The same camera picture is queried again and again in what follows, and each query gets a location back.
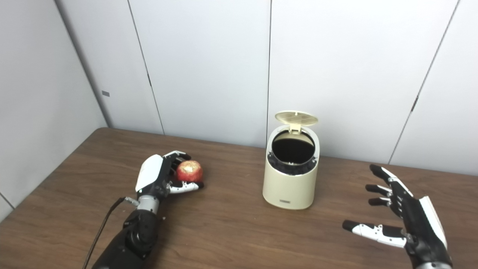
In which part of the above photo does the cream-colored round bin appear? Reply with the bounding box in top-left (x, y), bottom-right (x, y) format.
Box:
top-left (262, 124), bottom-right (321, 210)

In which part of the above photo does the red apple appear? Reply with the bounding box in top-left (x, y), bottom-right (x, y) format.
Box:
top-left (176, 160), bottom-right (204, 183)

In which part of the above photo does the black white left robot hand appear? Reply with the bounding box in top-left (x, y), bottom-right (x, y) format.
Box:
top-left (135, 150), bottom-right (205, 198)

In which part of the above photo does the cream round bin lid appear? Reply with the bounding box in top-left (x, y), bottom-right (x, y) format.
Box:
top-left (275, 111), bottom-right (319, 134)

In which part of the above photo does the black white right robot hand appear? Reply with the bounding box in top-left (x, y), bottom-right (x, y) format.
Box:
top-left (342, 164), bottom-right (453, 268)

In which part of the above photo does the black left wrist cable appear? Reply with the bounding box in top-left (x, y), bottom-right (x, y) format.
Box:
top-left (82, 197), bottom-right (139, 269)

